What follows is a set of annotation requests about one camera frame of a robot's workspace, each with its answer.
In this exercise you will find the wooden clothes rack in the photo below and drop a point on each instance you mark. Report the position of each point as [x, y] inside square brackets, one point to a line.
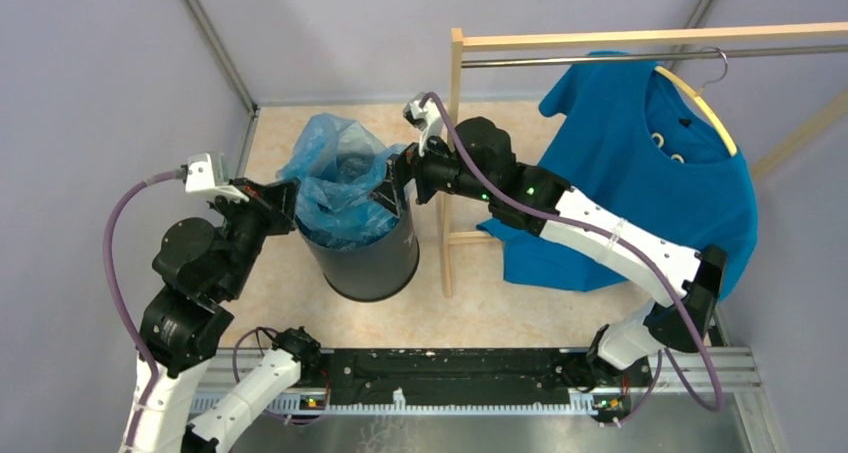
[808, 131]

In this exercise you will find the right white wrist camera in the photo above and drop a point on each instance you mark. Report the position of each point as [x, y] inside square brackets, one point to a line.
[423, 113]

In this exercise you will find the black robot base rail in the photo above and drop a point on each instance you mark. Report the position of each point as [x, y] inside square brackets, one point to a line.
[454, 382]

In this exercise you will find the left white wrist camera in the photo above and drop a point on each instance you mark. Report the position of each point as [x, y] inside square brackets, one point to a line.
[207, 177]

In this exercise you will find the blue t-shirt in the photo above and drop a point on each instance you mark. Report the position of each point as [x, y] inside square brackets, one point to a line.
[630, 142]

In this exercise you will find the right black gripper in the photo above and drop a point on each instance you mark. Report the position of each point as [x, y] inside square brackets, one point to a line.
[401, 170]

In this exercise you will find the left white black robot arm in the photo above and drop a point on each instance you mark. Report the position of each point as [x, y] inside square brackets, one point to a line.
[204, 266]

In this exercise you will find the blue plastic trash bag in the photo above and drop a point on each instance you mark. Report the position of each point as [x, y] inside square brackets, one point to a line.
[338, 163]

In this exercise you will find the yellow clothes hanger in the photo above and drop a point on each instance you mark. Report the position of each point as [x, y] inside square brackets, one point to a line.
[696, 96]

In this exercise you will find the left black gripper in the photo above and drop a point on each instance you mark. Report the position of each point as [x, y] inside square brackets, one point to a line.
[277, 201]

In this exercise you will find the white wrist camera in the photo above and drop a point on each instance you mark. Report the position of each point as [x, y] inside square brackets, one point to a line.
[423, 113]
[207, 177]

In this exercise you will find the black cylindrical trash bin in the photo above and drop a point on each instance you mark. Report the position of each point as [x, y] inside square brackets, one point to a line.
[375, 272]

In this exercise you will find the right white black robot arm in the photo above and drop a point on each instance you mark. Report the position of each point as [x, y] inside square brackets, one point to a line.
[684, 283]

